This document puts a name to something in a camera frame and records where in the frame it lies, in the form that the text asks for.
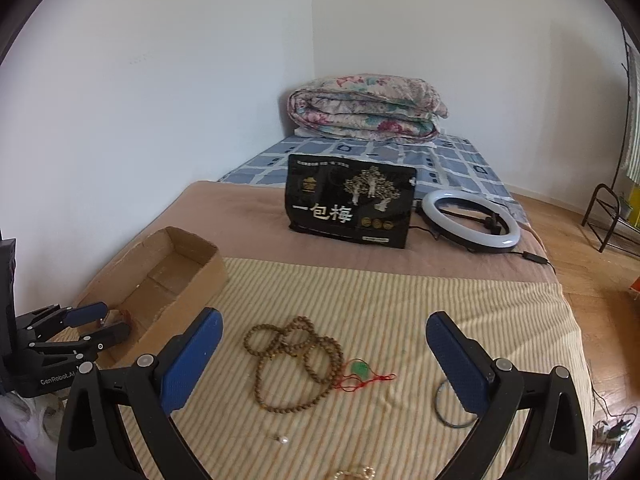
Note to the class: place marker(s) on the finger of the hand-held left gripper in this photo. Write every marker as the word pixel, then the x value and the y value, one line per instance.
pixel 107 336
pixel 85 312

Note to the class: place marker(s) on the brown blanket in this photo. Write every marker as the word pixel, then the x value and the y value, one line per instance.
pixel 250 220

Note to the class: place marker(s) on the yellow striped cloth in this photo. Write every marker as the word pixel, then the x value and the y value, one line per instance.
pixel 375 300

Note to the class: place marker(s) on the folded floral quilt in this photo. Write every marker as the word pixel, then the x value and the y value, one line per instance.
pixel 365 105

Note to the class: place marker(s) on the blue checked bed sheet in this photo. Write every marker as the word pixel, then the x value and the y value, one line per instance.
pixel 450 160

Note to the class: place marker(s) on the cardboard box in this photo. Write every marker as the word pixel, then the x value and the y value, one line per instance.
pixel 165 280

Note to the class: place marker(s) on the black snack bag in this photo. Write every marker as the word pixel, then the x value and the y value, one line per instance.
pixel 350 200

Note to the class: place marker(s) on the small pearl earring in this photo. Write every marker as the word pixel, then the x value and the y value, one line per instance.
pixel 284 440

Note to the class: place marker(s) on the thin metal bangle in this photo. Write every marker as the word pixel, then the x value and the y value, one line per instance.
pixel 439 410

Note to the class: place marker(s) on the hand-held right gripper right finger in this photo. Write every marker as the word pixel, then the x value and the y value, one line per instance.
pixel 457 365

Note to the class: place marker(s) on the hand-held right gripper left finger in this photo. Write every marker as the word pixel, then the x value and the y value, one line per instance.
pixel 192 360

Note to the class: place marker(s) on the yellow green box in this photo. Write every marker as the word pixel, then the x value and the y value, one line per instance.
pixel 632 215

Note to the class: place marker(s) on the white pillow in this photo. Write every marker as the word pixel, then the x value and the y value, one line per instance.
pixel 300 133

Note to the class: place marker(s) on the striped hanging towel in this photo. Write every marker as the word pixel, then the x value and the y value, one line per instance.
pixel 635 125

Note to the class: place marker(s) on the black metal rack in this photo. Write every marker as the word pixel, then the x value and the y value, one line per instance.
pixel 602 186

